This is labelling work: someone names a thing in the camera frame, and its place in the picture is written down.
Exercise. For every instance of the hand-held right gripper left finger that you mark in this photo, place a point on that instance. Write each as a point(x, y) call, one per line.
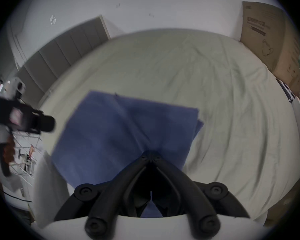
point(115, 196)

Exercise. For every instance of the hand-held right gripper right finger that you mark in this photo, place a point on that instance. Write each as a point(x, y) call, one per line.
point(187, 196)

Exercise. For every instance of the person's left hand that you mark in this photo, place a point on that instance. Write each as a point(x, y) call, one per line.
point(9, 151)

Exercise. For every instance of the grey padded headboard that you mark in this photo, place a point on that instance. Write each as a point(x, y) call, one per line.
point(65, 51)

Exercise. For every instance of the bed with pale green sheet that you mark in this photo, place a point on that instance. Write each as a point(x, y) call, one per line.
point(180, 71)

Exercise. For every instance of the dark blue shirt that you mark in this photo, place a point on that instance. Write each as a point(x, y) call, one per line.
point(115, 134)

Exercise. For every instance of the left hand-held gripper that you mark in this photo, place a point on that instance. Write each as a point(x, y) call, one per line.
point(15, 87)

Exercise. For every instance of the large brown cardboard carton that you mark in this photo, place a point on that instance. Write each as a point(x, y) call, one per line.
point(272, 34)

